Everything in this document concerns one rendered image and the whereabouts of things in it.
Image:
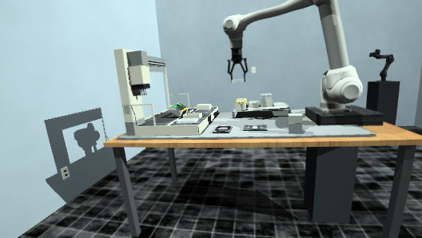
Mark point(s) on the white ready key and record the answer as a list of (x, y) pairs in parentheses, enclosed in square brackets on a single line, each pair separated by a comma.
[(295, 123)]

